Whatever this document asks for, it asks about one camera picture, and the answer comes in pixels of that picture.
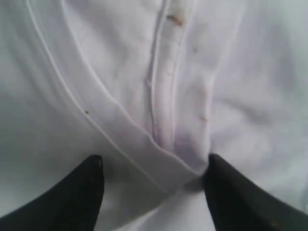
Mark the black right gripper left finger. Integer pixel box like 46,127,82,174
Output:
0,155,104,231

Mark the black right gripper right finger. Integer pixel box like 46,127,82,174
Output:
203,154,308,231

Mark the white t-shirt red lettering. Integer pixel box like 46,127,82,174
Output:
0,0,308,231

